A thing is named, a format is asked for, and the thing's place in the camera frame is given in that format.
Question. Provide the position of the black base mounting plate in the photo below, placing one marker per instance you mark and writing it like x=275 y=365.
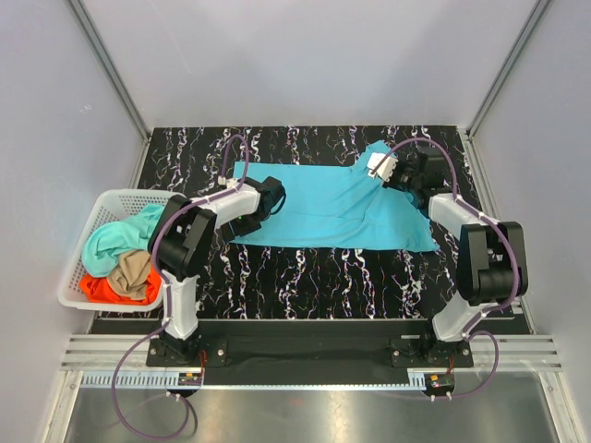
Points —
x=250 y=341

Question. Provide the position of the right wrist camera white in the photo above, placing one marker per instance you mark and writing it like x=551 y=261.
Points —
x=381 y=165

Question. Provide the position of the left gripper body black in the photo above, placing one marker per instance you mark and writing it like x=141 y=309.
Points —
x=237 y=228

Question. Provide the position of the white plastic laundry basket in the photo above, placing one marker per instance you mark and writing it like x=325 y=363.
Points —
x=111 y=205

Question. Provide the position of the aluminium frame post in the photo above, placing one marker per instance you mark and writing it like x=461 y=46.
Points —
x=100 y=51
x=524 y=36

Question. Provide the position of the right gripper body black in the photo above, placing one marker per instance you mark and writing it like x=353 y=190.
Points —
x=399 y=176

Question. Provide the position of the bright blue t shirt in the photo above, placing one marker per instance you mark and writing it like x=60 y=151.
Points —
x=339 y=207

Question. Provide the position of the right aluminium frame post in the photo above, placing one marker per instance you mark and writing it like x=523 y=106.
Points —
x=524 y=36

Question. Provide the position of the teal green t shirt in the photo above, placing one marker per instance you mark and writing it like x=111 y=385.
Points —
x=101 y=251

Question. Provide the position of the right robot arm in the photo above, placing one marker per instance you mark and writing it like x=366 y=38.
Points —
x=491 y=268

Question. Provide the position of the orange t shirt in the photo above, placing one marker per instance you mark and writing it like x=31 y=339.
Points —
x=108 y=291

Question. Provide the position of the small connector board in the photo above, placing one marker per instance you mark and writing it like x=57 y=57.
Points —
x=192 y=379
x=441 y=381

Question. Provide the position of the beige t shirt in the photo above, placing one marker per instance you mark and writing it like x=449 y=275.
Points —
x=129 y=277

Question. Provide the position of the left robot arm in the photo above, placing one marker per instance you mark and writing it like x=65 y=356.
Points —
x=180 y=246

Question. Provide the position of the left aluminium frame post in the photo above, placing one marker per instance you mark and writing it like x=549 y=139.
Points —
x=100 y=51

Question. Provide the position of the left small connector board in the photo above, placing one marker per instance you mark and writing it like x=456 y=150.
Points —
x=192 y=379

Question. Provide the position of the right small connector board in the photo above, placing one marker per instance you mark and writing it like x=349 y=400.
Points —
x=441 y=381

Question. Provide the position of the aluminium front rail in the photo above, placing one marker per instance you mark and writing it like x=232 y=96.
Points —
x=105 y=361

